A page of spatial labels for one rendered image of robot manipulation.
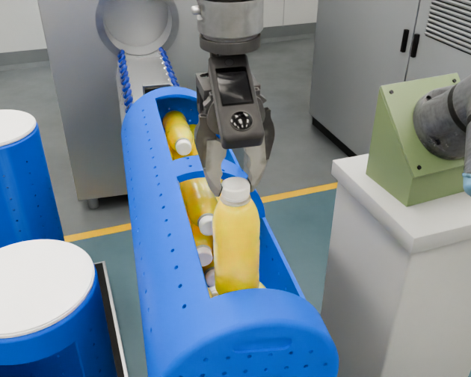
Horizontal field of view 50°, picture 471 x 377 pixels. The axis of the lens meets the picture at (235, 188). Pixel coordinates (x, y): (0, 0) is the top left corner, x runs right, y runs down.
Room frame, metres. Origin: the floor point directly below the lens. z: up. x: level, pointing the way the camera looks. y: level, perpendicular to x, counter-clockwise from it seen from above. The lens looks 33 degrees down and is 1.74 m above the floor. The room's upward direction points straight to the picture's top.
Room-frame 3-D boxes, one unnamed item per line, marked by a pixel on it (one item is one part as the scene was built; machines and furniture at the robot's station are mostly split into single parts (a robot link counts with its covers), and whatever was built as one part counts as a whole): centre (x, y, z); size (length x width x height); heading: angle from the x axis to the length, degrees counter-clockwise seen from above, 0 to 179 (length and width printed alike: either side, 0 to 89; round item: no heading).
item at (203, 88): (0.60, 0.01, 1.52); 0.09 x 0.08 x 0.12; 14
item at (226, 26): (0.59, 0.01, 1.60); 0.08 x 0.08 x 0.05
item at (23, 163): (1.47, 0.78, 0.59); 0.28 x 0.28 x 0.88
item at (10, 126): (1.47, 0.78, 1.03); 0.28 x 0.28 x 0.01
